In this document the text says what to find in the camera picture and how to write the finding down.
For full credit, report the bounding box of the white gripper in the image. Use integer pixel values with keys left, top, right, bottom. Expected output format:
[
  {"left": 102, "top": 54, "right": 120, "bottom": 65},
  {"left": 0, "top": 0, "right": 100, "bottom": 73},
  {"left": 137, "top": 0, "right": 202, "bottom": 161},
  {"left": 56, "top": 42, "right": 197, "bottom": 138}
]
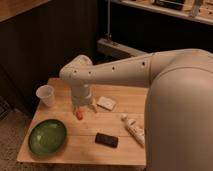
[{"left": 71, "top": 85, "right": 97, "bottom": 114}]

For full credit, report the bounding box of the white sponge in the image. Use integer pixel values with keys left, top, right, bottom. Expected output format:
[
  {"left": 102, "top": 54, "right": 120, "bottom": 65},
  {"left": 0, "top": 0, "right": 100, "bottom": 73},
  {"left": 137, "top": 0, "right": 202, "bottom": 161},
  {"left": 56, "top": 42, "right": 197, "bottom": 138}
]
[{"left": 97, "top": 96, "right": 116, "bottom": 111}]

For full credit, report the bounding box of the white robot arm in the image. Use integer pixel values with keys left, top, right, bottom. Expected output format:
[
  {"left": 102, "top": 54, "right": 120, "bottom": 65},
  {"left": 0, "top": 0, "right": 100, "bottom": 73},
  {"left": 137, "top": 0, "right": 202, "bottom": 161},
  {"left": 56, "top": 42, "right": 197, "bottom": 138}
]
[{"left": 59, "top": 49, "right": 213, "bottom": 171}]

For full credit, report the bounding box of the orange carrot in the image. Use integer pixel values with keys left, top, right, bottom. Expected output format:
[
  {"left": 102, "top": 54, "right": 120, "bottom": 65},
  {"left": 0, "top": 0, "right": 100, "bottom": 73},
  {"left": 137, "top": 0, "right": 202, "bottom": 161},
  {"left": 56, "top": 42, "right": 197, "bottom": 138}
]
[{"left": 76, "top": 108, "right": 83, "bottom": 120}]

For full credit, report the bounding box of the wooden table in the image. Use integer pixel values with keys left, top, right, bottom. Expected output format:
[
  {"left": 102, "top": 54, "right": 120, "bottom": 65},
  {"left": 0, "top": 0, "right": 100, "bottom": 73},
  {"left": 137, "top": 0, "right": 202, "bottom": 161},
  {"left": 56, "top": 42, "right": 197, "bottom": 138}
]
[{"left": 17, "top": 78, "right": 147, "bottom": 166}]

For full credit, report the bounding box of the clear plastic cup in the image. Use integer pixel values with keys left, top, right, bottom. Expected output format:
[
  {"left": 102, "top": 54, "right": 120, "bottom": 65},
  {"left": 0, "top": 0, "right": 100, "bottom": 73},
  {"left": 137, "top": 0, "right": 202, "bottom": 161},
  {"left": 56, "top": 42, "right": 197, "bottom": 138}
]
[{"left": 36, "top": 85, "right": 55, "bottom": 107}]

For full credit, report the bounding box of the black rectangular phone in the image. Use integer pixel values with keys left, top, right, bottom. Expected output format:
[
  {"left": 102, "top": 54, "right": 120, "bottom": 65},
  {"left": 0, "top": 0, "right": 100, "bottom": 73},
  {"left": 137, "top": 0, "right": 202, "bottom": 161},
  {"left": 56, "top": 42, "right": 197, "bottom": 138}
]
[{"left": 95, "top": 133, "right": 118, "bottom": 148}]

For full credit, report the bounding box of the white tube bottle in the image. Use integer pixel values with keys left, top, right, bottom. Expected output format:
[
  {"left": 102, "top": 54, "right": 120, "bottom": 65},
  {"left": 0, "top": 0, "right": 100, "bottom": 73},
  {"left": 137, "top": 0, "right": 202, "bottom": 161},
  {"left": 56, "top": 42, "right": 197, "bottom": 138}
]
[{"left": 121, "top": 114, "right": 145, "bottom": 146}]

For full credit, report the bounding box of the grey metal beam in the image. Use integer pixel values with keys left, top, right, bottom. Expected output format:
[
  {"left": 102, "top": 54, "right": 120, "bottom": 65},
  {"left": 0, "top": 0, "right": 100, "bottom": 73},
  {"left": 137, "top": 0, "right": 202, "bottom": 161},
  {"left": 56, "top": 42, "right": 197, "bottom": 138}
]
[{"left": 97, "top": 38, "right": 144, "bottom": 59}]

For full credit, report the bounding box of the metal vertical pole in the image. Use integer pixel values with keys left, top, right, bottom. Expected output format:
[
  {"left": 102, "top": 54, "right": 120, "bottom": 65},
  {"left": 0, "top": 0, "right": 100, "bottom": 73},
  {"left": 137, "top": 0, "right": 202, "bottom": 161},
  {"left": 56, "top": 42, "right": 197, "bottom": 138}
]
[{"left": 107, "top": 0, "right": 111, "bottom": 41}]

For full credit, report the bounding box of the wooden shelf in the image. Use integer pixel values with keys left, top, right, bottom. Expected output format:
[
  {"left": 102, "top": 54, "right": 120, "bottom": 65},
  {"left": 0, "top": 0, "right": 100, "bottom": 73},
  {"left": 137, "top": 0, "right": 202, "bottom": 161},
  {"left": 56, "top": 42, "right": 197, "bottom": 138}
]
[{"left": 112, "top": 0, "right": 213, "bottom": 26}]

